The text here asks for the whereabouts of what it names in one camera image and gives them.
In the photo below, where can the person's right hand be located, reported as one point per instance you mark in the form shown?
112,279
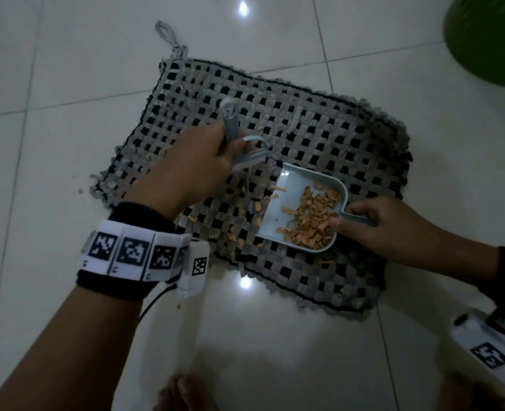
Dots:
398,231

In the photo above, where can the person's left hand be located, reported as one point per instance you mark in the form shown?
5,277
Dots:
184,171

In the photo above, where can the person's left fingers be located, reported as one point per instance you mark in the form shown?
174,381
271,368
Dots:
237,150

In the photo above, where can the person's right thumb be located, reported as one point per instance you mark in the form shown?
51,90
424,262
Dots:
347,226

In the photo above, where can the small grey hand brush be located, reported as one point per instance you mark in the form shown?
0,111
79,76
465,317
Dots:
232,119

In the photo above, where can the small light blue dustpan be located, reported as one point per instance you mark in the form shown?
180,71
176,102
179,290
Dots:
284,196

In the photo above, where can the person's right forearm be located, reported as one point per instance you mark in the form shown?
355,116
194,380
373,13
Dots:
473,258

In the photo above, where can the person's left forearm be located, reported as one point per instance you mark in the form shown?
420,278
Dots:
64,359

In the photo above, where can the pile of orange shavings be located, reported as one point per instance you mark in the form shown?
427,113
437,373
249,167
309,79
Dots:
312,218

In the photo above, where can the scattered orange shavings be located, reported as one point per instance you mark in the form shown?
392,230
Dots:
235,231

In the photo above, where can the grey and black woven mat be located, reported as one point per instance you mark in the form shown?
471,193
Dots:
321,136

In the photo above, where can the white marker tile wristband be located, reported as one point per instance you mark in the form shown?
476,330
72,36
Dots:
130,251

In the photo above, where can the person's left foot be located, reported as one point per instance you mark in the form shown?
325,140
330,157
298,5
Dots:
186,393

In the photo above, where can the green round container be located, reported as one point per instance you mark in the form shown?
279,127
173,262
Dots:
490,34

